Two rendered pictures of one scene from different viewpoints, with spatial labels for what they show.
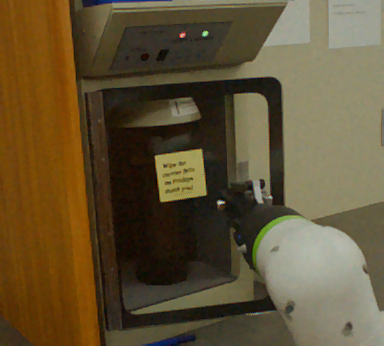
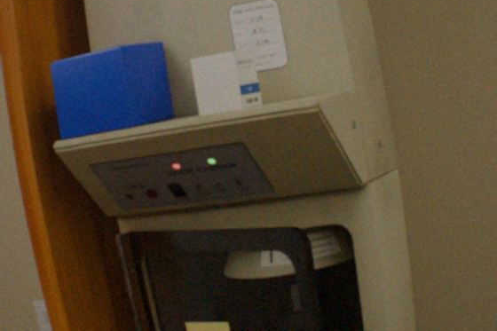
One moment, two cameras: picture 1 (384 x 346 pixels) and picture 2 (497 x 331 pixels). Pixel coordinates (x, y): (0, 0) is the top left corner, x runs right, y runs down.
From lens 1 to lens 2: 120 cm
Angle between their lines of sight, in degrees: 57
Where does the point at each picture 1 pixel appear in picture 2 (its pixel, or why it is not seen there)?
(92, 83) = (130, 222)
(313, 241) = not seen: outside the picture
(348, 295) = not seen: outside the picture
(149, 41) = (137, 177)
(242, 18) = (254, 136)
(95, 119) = (129, 268)
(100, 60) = (99, 200)
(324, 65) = not seen: outside the picture
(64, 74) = (34, 221)
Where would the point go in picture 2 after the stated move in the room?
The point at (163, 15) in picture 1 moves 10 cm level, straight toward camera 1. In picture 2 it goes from (121, 147) to (43, 163)
